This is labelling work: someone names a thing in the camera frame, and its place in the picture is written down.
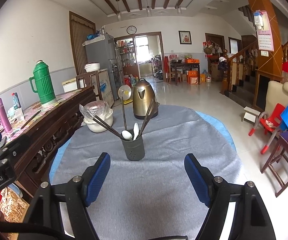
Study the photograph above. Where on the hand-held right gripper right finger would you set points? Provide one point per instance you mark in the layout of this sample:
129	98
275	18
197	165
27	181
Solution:
197	180

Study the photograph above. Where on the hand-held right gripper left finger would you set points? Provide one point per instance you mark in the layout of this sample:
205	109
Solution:
97	180

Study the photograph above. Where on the grey metal utensil holder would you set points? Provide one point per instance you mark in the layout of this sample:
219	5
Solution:
134	150

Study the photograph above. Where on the white plastic spoon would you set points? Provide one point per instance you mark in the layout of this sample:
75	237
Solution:
127	135
136	130

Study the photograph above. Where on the brown wooden chopstick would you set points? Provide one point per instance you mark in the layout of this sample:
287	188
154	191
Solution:
149	116
110	125
107	126

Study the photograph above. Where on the purple bottle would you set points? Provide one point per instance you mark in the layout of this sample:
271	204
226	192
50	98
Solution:
3	116

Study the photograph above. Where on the clear plastic cup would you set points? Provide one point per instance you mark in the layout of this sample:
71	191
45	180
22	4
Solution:
19	115

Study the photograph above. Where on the dark stick on sideboard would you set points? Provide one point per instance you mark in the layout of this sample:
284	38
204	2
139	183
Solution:
31	119

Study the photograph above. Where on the floral patterned cloth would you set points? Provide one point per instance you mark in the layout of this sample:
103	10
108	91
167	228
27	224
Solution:
11	207

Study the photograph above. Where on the dark carved wooden sideboard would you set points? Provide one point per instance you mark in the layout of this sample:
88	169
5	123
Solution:
49	130

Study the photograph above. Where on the grey tablecloth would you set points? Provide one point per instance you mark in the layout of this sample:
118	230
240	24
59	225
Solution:
163	150

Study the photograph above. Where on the green label water bottle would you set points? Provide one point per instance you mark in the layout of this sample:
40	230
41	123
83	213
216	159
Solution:
15	101

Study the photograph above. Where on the white basin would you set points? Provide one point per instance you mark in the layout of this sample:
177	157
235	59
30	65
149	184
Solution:
94	128

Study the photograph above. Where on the blue table cover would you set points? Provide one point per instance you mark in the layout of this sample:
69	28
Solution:
223	130

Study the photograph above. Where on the green thermos flask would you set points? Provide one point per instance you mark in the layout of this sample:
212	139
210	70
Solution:
45	85

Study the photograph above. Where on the clear plastic bag of bowls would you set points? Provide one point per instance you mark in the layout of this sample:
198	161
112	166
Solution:
94	108

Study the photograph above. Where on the white chest box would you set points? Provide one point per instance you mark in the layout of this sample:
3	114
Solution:
69	86

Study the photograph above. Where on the white step stool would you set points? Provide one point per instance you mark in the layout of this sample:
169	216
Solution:
250	116

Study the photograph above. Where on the gold electric kettle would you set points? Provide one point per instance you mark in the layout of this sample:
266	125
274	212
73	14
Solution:
141	100

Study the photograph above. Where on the wooden chair back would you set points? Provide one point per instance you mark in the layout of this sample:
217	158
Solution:
78	81

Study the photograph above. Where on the small round fan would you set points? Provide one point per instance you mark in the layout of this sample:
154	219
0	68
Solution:
124	91

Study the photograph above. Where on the white printed cabinet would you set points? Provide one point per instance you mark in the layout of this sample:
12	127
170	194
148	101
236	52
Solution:
104	85

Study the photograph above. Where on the red child chair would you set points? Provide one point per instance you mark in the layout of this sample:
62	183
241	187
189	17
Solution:
275	116

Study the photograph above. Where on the orange box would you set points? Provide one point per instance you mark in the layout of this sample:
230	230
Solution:
193	78

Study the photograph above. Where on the blue water jug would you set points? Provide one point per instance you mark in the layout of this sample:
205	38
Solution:
134	82

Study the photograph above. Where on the dark wooden side table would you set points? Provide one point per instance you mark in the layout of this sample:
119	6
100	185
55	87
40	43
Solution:
183	65

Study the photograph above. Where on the beige armchair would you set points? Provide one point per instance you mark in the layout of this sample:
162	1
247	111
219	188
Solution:
276	92

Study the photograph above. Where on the brown door curtain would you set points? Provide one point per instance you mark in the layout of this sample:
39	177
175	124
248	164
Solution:
81	42

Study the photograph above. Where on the wooden stair railing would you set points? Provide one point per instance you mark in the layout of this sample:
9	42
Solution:
241	62

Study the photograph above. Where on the grey refrigerator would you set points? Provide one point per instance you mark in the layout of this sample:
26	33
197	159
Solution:
100	52

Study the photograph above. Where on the glass pendant lamp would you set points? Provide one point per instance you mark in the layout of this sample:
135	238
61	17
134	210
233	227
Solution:
178	7
119	15
148	10

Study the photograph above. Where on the framed wall picture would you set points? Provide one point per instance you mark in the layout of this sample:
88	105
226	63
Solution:
185	37

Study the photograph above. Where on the round wall clock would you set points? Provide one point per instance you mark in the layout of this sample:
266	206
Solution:
131	30

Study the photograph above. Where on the pink wall calendar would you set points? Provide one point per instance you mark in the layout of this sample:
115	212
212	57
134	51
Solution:
266	40

